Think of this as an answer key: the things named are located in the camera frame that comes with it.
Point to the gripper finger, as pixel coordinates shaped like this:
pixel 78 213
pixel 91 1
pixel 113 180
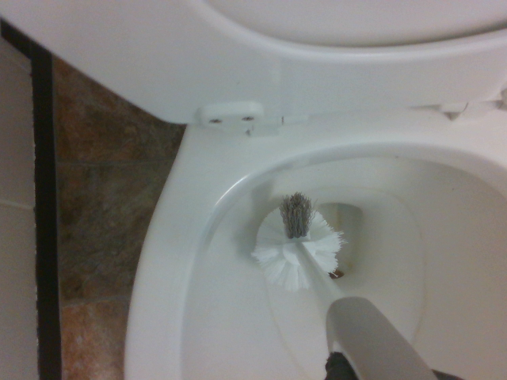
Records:
pixel 338 366

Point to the white toilet bowl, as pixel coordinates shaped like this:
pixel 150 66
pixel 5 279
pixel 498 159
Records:
pixel 178 237

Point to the white toilet seat lid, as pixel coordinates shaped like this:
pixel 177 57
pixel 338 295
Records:
pixel 356 16

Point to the white toilet seat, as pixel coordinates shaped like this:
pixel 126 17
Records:
pixel 158 59

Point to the black wall baseboard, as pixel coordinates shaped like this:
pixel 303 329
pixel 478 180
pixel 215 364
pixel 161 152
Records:
pixel 45 198

